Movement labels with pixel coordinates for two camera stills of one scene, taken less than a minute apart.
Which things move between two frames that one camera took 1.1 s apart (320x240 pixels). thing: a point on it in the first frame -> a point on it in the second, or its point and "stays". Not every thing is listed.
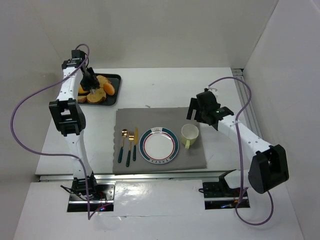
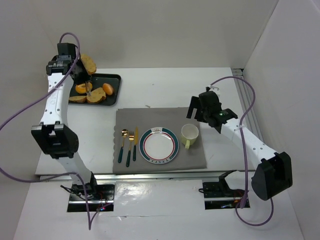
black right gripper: (194, 112) stays
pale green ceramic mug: (189, 133) stays
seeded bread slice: (102, 80) -> (89, 65)
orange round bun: (109, 89) stays
